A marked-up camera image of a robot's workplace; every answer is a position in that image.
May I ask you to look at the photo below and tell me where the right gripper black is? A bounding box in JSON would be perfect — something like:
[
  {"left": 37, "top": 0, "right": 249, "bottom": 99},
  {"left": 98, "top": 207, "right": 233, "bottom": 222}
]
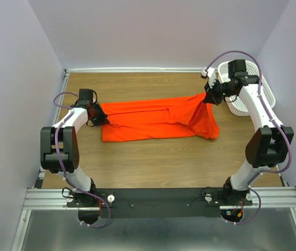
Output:
[{"left": 202, "top": 77, "right": 235, "bottom": 106}]

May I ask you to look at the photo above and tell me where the orange t shirt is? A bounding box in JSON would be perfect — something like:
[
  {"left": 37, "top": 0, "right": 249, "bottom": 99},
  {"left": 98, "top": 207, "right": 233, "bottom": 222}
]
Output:
[{"left": 101, "top": 93, "right": 220, "bottom": 143}]

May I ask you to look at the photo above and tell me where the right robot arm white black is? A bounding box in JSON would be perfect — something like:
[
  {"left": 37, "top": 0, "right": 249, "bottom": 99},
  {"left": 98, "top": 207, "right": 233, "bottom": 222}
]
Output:
[{"left": 201, "top": 60, "right": 294, "bottom": 205}]

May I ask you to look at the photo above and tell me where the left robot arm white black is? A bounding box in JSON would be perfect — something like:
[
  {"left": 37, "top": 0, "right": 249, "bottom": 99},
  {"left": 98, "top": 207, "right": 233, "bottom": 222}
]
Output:
[{"left": 40, "top": 89, "right": 109, "bottom": 207}]

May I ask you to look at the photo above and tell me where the white perforated plastic basket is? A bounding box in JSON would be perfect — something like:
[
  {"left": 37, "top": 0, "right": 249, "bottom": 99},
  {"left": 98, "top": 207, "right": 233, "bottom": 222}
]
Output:
[{"left": 217, "top": 61, "right": 277, "bottom": 117}]

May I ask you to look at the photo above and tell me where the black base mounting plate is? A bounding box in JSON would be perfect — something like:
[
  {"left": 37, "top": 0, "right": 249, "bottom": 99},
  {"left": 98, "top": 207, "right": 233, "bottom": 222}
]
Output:
[{"left": 62, "top": 187, "right": 253, "bottom": 226}]

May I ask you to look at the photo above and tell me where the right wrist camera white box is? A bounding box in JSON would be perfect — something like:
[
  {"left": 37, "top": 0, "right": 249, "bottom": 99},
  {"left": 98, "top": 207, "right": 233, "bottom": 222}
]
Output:
[{"left": 201, "top": 67, "right": 217, "bottom": 91}]

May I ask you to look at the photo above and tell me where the aluminium frame rail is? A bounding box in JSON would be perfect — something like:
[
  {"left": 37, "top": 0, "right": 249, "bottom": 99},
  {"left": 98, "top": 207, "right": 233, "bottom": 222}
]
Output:
[{"left": 22, "top": 187, "right": 296, "bottom": 210}]

